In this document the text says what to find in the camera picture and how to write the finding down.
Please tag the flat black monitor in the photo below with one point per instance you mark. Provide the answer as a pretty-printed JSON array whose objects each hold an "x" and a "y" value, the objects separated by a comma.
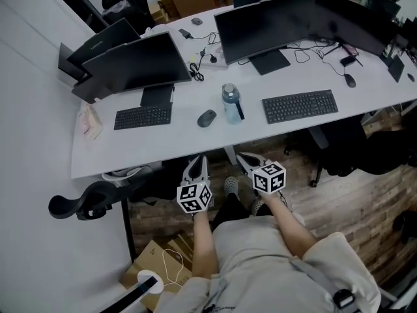
[{"x": 140, "y": 65}]

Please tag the person's left forearm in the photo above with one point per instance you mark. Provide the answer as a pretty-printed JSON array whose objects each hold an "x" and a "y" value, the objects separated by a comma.
[{"x": 204, "y": 243}]

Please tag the blue water bottle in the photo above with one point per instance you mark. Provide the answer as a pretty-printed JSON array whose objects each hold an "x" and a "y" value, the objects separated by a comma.
[{"x": 232, "y": 104}]

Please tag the small grey mouse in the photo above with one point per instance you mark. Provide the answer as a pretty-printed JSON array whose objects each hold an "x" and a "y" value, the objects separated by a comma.
[{"x": 196, "y": 21}]

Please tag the black mesh office chair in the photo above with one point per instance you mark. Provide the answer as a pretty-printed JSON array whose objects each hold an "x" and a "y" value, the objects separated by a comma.
[{"x": 128, "y": 8}]

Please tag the wide black keyboard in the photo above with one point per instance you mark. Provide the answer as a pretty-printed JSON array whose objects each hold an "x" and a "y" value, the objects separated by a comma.
[{"x": 299, "y": 105}]

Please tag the person's grey right shoe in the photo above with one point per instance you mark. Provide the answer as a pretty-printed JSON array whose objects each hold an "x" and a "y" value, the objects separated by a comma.
[{"x": 257, "y": 206}]

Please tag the person's black trousers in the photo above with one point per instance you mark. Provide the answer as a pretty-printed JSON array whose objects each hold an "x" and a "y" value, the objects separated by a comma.
[{"x": 231, "y": 212}]

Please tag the small cardboard box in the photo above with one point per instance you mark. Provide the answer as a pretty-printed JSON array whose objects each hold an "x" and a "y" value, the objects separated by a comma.
[{"x": 161, "y": 10}]

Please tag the large black monitor back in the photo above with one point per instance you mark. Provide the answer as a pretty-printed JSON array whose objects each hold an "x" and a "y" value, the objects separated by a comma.
[{"x": 352, "y": 21}]

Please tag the pink tissue packet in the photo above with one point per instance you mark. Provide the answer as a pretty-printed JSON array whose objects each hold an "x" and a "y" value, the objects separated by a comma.
[{"x": 89, "y": 126}]

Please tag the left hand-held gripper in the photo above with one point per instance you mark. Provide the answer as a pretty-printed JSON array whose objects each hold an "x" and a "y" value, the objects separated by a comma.
[{"x": 194, "y": 198}]

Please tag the person's grey shoe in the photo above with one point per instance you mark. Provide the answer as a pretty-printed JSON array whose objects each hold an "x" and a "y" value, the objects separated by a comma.
[
  {"x": 230, "y": 185},
  {"x": 257, "y": 206}
]

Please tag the black office chair with headrest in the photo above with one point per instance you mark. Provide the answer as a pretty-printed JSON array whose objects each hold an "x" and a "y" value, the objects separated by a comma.
[{"x": 84, "y": 201}]

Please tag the flat cardboard box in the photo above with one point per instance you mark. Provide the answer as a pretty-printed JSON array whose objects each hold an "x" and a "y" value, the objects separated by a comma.
[{"x": 156, "y": 269}]

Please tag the person's beige shirt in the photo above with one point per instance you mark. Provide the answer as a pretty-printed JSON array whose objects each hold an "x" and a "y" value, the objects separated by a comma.
[{"x": 260, "y": 272}]

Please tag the small black mouse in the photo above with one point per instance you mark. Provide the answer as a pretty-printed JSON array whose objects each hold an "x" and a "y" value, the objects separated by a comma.
[{"x": 411, "y": 77}]

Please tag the black flat stand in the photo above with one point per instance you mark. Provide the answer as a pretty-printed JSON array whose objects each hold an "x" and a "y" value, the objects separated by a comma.
[{"x": 396, "y": 68}]

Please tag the white round device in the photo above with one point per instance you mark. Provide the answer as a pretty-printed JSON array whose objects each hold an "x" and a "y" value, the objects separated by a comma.
[{"x": 148, "y": 284}]

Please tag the small black box device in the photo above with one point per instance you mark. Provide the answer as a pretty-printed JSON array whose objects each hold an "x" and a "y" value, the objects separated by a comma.
[{"x": 348, "y": 60}]

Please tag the black desk leg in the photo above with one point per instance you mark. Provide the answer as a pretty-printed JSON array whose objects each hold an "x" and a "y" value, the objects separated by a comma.
[{"x": 128, "y": 227}]

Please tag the person's grey left shoe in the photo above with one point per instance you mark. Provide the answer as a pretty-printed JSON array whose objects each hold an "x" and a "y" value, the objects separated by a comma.
[{"x": 230, "y": 185}]

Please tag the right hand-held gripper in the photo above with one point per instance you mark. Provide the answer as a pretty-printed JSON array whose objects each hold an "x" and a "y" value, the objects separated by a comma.
[{"x": 269, "y": 178}]

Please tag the small black keyboard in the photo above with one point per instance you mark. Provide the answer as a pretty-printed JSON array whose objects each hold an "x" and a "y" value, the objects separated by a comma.
[{"x": 142, "y": 117}]

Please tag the curved black monitor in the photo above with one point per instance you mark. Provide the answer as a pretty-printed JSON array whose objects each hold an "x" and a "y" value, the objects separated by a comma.
[{"x": 264, "y": 29}]

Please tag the dark grey computer mouse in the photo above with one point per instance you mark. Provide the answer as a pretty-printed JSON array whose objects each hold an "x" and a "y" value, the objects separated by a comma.
[{"x": 207, "y": 118}]

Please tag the black power adapter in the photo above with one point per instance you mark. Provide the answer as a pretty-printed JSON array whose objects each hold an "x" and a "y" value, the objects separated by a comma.
[{"x": 184, "y": 33}]

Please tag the black monitor with logo back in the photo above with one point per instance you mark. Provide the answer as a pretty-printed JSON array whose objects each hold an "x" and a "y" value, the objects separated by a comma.
[{"x": 97, "y": 44}]

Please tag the person's right forearm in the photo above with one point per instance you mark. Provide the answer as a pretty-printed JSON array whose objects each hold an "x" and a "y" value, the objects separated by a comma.
[{"x": 288, "y": 227}]

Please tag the black plug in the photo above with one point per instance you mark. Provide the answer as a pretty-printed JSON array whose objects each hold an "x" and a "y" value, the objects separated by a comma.
[{"x": 213, "y": 58}]

